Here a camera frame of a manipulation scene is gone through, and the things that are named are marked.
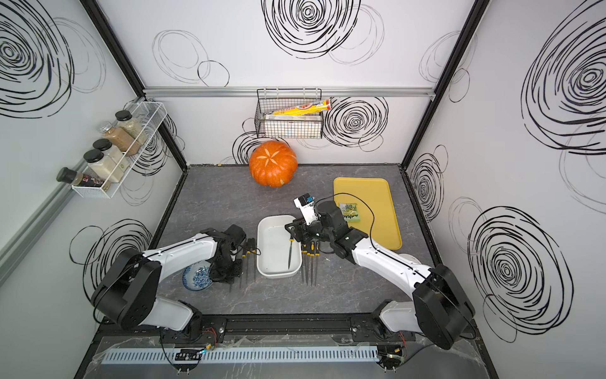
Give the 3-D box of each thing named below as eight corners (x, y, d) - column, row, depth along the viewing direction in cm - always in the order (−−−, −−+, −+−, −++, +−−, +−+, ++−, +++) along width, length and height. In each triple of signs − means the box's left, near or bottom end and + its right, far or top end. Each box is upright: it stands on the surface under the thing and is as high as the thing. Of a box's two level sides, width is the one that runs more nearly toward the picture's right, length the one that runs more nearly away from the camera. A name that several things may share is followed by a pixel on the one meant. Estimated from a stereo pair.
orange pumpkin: (249, 185, 114) (242, 162, 102) (268, 160, 125) (264, 137, 114) (282, 197, 109) (280, 174, 98) (300, 170, 121) (299, 147, 109)
